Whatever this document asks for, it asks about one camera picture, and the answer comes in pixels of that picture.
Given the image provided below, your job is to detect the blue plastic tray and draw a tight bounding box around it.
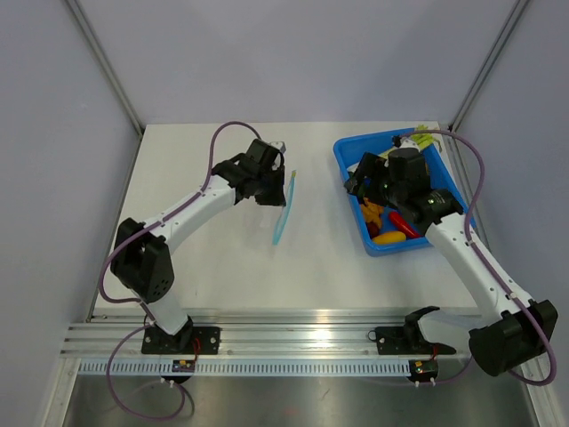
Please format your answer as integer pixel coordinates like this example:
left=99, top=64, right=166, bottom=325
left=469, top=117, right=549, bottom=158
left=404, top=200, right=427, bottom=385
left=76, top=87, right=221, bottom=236
left=333, top=128, right=468, bottom=257

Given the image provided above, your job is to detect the clear zip top bag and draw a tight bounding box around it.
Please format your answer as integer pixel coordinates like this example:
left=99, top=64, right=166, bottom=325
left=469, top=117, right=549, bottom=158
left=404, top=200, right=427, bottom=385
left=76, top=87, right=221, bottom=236
left=260, top=170, right=297, bottom=246

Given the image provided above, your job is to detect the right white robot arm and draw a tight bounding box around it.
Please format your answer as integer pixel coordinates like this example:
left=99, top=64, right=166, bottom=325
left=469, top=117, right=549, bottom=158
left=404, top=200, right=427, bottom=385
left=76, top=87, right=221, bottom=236
left=344, top=147, right=558, bottom=376

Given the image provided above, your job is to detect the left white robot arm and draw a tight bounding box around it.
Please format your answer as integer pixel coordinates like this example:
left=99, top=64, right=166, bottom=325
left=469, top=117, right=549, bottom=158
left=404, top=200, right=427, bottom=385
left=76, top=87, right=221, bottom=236
left=110, top=139, right=286, bottom=354

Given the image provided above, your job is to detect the green celery stalk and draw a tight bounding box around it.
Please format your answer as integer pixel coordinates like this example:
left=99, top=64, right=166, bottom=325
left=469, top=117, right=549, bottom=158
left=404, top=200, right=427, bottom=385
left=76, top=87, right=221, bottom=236
left=346, top=124, right=445, bottom=174

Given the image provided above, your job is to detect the red chili pepper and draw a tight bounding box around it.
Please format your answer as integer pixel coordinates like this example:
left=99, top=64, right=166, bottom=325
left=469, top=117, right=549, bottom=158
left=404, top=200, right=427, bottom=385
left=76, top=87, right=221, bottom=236
left=388, top=211, right=421, bottom=239

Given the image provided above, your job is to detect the dark red plum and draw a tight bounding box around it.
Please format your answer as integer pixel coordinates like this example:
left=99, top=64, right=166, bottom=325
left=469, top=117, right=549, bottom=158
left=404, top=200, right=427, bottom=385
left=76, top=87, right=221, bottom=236
left=365, top=222, right=381, bottom=238

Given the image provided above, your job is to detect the yellow mango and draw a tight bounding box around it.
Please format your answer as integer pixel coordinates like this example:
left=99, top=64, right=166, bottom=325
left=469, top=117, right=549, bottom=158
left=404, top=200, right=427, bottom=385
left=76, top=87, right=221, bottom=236
left=372, top=231, right=407, bottom=245

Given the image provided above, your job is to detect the right circuit board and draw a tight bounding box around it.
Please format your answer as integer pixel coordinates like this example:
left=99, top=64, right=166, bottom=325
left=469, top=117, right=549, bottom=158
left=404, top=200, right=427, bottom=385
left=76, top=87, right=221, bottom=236
left=409, top=359, right=439, bottom=382

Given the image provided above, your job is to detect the circuit board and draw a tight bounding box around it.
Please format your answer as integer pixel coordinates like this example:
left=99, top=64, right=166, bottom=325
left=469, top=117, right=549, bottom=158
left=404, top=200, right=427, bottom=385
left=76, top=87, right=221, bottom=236
left=409, top=359, right=439, bottom=382
left=172, top=359, right=196, bottom=373

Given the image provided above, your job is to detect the left circuit board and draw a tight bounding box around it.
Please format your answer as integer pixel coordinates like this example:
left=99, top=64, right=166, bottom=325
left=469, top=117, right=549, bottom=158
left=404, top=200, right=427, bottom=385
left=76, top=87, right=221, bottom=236
left=172, top=359, right=196, bottom=373

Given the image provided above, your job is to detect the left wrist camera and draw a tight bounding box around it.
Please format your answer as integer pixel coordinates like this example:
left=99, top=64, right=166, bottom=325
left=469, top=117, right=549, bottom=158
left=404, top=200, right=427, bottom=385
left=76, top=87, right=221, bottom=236
left=269, top=141, right=286, bottom=154

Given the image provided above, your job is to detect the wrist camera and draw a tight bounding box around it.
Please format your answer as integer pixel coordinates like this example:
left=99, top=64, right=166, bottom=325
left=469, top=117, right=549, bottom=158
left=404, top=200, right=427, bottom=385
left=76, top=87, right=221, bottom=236
left=269, top=141, right=286, bottom=154
left=392, top=135, right=419, bottom=150

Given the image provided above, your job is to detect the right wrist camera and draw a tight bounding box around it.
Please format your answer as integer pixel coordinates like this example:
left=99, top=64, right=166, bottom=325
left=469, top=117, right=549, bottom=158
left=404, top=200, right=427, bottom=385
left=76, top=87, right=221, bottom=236
left=392, top=135, right=419, bottom=150

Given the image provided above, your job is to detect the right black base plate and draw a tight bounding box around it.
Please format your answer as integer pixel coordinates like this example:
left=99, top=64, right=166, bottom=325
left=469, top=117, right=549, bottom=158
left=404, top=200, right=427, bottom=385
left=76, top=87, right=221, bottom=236
left=366, top=326, right=457, bottom=356

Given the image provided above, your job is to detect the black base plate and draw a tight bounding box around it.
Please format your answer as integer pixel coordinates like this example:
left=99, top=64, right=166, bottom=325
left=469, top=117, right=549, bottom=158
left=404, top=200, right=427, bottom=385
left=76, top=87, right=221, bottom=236
left=141, top=326, right=220, bottom=356
left=366, top=326, right=457, bottom=356

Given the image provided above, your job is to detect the aluminium mounting rail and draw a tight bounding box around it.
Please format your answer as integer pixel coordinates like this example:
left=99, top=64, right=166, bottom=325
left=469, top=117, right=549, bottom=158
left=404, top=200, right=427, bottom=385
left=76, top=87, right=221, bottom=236
left=60, top=309, right=542, bottom=360

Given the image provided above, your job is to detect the white slotted cable duct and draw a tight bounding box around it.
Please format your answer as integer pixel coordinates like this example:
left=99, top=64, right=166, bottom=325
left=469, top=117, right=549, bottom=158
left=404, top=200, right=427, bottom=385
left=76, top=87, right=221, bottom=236
left=78, top=359, right=410, bottom=377

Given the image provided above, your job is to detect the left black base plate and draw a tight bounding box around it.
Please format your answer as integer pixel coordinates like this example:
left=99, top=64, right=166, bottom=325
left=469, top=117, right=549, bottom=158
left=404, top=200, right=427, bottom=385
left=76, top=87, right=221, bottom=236
left=141, top=326, right=220, bottom=356

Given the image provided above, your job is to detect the right aluminium frame post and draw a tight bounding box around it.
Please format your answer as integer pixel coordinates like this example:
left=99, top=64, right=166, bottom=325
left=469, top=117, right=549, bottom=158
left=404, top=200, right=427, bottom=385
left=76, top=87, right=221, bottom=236
left=448, top=0, right=532, bottom=132

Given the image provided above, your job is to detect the aluminium frame post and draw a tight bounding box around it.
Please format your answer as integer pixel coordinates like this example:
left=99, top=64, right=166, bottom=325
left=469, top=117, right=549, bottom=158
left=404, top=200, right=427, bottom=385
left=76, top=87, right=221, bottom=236
left=62, top=0, right=146, bottom=141
left=448, top=0, right=532, bottom=132

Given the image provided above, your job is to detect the left aluminium frame post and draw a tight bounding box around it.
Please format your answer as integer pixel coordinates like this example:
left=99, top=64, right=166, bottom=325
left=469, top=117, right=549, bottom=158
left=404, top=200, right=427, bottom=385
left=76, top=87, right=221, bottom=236
left=62, top=0, right=146, bottom=141

